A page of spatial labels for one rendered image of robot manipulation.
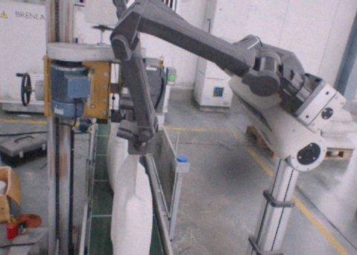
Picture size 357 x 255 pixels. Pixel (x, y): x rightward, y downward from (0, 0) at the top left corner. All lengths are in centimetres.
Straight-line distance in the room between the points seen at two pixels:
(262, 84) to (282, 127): 28
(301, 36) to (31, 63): 470
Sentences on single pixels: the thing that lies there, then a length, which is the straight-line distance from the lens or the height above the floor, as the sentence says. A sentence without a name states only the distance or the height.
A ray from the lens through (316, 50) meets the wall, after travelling 700.
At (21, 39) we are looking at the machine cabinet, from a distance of 459.
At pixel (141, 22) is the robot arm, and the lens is 83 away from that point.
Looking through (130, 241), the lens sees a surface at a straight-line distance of 161.
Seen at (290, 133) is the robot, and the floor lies 131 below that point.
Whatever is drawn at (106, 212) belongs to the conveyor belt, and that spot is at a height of 38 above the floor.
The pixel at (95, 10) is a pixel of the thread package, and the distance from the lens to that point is 152.
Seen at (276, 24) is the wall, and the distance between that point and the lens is 648.
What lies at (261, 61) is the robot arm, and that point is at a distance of 89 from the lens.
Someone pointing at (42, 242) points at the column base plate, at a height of 12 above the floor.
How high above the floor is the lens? 166
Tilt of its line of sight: 21 degrees down
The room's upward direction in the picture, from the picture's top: 8 degrees clockwise
